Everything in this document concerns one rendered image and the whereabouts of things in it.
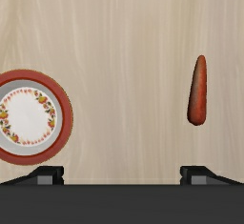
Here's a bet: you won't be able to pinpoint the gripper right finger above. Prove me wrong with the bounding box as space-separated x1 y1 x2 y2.
179 165 244 186

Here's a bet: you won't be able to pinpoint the orange-red carrot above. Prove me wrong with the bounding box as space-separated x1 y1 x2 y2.
186 54 208 127

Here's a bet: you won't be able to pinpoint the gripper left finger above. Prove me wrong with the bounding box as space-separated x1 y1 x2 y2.
0 165 65 186

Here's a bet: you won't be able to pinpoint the red-rimmed floral plate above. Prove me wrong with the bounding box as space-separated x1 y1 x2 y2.
0 69 74 167

